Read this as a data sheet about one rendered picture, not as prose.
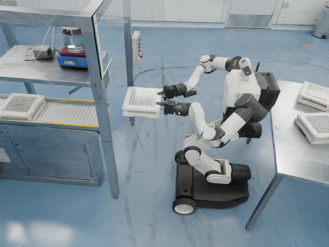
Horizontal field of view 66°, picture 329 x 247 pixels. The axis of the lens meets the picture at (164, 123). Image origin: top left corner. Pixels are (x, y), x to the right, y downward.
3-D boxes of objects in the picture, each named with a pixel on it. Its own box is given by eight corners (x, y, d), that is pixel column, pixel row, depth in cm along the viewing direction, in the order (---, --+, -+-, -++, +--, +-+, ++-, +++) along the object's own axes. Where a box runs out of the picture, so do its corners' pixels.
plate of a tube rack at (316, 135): (326, 113, 188) (328, 111, 187) (347, 137, 171) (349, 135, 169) (296, 115, 186) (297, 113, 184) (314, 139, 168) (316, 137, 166)
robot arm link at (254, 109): (244, 124, 149) (260, 108, 148) (250, 128, 140) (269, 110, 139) (231, 111, 146) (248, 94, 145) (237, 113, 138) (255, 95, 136)
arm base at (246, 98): (247, 119, 154) (263, 107, 150) (253, 127, 142) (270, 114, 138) (232, 102, 150) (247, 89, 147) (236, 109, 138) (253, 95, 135)
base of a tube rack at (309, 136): (323, 118, 192) (325, 116, 190) (343, 142, 174) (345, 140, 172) (293, 120, 189) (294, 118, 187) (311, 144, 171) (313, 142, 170)
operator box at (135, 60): (140, 56, 253) (140, 31, 236) (138, 64, 241) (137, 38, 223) (134, 56, 253) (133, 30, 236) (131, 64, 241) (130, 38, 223)
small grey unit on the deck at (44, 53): (57, 54, 162) (54, 45, 158) (53, 60, 157) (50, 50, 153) (38, 53, 163) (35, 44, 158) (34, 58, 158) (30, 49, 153)
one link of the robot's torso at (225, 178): (226, 167, 231) (229, 158, 222) (229, 185, 217) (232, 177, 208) (204, 165, 232) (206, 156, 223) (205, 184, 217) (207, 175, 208)
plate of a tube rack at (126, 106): (128, 88, 182) (128, 86, 180) (162, 90, 181) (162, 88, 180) (122, 110, 164) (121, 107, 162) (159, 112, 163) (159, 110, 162)
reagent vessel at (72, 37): (93, 42, 157) (88, 11, 145) (86, 54, 146) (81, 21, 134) (69, 40, 158) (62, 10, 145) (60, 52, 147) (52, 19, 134)
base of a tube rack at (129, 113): (129, 94, 185) (128, 91, 183) (162, 96, 184) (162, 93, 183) (122, 115, 167) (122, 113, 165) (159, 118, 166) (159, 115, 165)
